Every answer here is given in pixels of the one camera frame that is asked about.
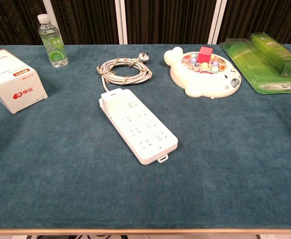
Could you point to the white frame post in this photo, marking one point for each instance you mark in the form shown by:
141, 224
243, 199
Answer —
216, 22
47, 10
120, 22

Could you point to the white cube charger adapter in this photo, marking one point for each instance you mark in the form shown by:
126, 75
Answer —
114, 102

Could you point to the green rectangular box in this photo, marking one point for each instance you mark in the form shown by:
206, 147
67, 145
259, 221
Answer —
275, 54

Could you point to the red cube block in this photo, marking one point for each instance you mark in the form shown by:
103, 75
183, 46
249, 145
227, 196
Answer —
205, 54

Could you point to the white cardboard box red logo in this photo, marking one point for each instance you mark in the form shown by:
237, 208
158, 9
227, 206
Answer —
13, 82

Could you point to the white power strip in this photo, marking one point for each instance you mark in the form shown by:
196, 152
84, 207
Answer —
145, 134

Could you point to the green plastic blister package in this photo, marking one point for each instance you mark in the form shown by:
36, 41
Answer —
250, 67

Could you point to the cream seal-shaped fishing toy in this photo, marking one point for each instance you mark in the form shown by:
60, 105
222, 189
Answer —
205, 84

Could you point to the clear green-label water bottle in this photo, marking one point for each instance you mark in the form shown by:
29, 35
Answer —
54, 47

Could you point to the teal tablecloth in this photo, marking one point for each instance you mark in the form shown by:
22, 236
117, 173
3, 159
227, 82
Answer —
60, 174

